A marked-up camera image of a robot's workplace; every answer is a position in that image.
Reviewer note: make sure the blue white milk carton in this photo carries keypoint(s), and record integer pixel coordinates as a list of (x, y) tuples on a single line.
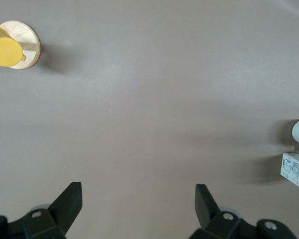
[(297, 171)]

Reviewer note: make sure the wooden cup holder stand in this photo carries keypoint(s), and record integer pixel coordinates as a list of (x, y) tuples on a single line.
[(30, 39)]

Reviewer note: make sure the yellow plastic cup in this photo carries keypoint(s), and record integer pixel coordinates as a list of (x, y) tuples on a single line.
[(5, 49)]

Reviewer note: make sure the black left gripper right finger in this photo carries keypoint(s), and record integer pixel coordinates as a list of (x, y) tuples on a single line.
[(209, 211)]

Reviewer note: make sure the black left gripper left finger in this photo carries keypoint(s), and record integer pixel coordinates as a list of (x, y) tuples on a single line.
[(64, 211)]

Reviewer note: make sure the brown table cloth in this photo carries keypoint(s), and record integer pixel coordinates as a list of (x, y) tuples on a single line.
[(149, 99)]

